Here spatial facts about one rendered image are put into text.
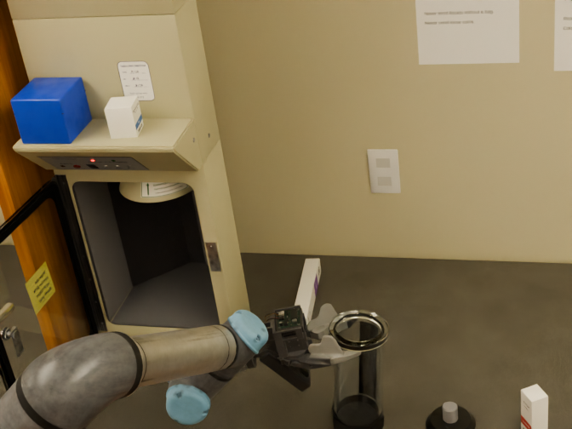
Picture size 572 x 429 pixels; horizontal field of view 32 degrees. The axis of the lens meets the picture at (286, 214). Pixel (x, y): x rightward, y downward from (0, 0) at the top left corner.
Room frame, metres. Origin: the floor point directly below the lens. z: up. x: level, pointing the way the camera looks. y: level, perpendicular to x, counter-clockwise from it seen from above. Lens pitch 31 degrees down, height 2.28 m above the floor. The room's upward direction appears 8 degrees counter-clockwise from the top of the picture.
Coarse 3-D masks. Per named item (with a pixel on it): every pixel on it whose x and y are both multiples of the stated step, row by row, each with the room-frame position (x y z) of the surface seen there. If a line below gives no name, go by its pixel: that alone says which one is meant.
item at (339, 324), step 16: (336, 320) 1.46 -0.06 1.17; (352, 320) 1.48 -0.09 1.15; (368, 320) 1.47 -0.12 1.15; (384, 320) 1.45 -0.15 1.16; (336, 336) 1.42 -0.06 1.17; (352, 336) 1.48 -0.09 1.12; (368, 336) 1.47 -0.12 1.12; (384, 336) 1.41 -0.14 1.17; (368, 352) 1.39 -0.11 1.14; (336, 368) 1.42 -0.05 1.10; (352, 368) 1.40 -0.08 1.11; (368, 368) 1.39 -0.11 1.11; (336, 384) 1.42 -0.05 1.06; (352, 384) 1.40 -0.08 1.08; (368, 384) 1.40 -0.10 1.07; (336, 400) 1.42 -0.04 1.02; (352, 400) 1.40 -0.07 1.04; (368, 400) 1.40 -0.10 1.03; (336, 416) 1.42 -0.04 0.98; (352, 416) 1.40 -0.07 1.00; (368, 416) 1.40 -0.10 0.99
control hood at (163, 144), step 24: (96, 120) 1.74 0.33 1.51; (144, 120) 1.71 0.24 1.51; (168, 120) 1.69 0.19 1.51; (192, 120) 1.69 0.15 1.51; (24, 144) 1.68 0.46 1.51; (48, 144) 1.67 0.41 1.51; (72, 144) 1.65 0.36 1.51; (96, 144) 1.64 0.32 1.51; (120, 144) 1.62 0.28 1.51; (144, 144) 1.61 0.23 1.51; (168, 144) 1.59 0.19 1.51; (192, 144) 1.66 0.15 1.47; (48, 168) 1.75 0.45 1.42; (168, 168) 1.67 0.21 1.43; (192, 168) 1.65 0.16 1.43
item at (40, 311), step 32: (32, 224) 1.67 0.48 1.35; (0, 256) 1.57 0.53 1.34; (32, 256) 1.65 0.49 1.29; (64, 256) 1.73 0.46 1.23; (0, 288) 1.55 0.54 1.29; (32, 288) 1.62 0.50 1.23; (64, 288) 1.71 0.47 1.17; (0, 320) 1.52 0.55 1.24; (32, 320) 1.60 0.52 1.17; (64, 320) 1.68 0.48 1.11; (32, 352) 1.57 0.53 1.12
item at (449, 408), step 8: (440, 408) 1.41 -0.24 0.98; (448, 408) 1.37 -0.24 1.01; (456, 408) 1.37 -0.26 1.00; (432, 416) 1.39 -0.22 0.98; (440, 416) 1.39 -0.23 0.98; (448, 416) 1.37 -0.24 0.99; (456, 416) 1.37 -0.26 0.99; (464, 416) 1.38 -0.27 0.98; (472, 416) 1.38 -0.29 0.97; (432, 424) 1.37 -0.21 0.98; (440, 424) 1.37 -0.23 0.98; (448, 424) 1.36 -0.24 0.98; (456, 424) 1.36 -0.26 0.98; (464, 424) 1.36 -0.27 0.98; (472, 424) 1.36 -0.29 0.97
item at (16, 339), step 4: (12, 328) 1.53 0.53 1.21; (16, 328) 1.53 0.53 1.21; (8, 332) 1.53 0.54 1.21; (12, 332) 1.52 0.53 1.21; (16, 332) 1.52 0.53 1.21; (8, 336) 1.53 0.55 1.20; (12, 336) 1.52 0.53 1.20; (16, 336) 1.52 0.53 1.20; (16, 340) 1.52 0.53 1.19; (20, 340) 1.53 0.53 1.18; (16, 344) 1.52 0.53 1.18; (20, 344) 1.53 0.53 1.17; (16, 348) 1.52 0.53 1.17; (20, 348) 1.53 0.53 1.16; (16, 352) 1.52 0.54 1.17; (20, 352) 1.52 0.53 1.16
